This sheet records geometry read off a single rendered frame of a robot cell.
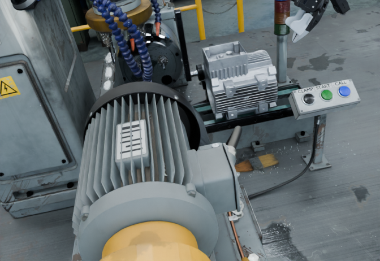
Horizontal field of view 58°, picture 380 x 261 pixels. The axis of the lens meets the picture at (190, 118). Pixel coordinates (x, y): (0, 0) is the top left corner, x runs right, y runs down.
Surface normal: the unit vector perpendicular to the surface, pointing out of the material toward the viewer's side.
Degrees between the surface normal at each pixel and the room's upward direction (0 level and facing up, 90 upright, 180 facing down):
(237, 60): 90
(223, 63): 90
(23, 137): 90
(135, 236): 6
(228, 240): 0
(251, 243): 0
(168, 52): 90
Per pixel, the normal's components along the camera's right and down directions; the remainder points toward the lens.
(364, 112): -0.14, -0.80
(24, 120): 0.15, 0.56
